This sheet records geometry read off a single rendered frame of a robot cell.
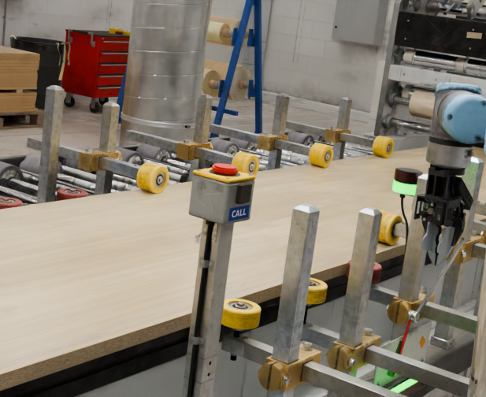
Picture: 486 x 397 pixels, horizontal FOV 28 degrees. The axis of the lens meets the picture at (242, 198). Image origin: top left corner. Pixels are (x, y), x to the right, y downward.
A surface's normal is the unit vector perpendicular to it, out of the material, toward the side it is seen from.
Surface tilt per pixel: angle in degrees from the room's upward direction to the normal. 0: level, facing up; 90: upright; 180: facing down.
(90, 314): 0
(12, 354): 0
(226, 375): 90
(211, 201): 90
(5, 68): 90
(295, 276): 90
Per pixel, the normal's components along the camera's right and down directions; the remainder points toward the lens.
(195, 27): 0.64, 0.25
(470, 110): -0.14, 0.18
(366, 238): -0.58, 0.11
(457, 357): 0.81, 0.22
